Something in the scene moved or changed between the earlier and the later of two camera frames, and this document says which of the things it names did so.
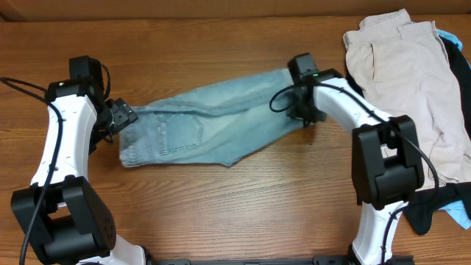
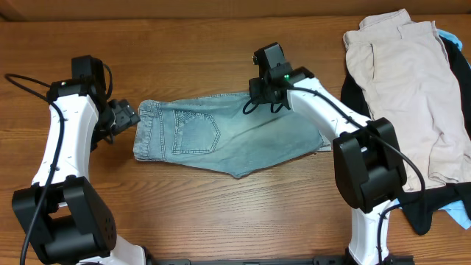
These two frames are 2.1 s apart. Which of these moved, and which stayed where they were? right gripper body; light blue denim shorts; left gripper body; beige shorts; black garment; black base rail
Moved: right gripper body; light blue denim shorts
Stayed: beige shorts; left gripper body; black base rail; black garment
